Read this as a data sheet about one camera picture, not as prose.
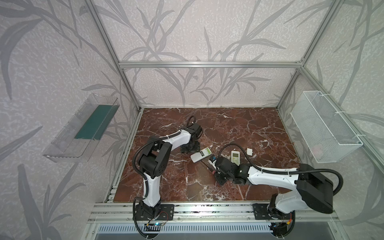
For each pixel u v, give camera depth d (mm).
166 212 723
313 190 423
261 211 740
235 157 907
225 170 636
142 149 481
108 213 753
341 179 435
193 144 825
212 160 753
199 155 930
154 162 509
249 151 962
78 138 648
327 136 623
